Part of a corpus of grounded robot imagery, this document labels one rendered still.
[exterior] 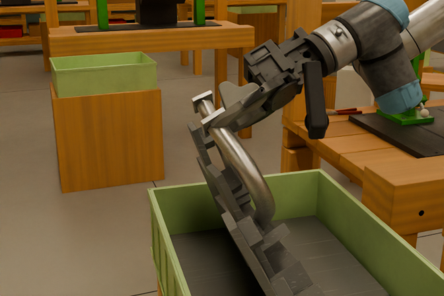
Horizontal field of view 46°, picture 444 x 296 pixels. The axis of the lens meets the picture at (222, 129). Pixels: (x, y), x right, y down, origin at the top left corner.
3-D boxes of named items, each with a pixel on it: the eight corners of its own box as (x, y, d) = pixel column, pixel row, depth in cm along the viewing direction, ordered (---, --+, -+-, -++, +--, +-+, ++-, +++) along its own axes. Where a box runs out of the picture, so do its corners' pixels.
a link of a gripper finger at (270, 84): (236, 109, 80) (281, 84, 83) (242, 118, 79) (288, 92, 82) (238, 94, 76) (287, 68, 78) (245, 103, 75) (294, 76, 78)
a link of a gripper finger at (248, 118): (200, 117, 86) (246, 85, 86) (220, 145, 84) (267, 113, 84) (196, 111, 83) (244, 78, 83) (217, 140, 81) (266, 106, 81)
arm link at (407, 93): (411, 84, 96) (390, 30, 93) (433, 103, 86) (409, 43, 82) (371, 102, 98) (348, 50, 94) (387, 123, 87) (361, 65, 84)
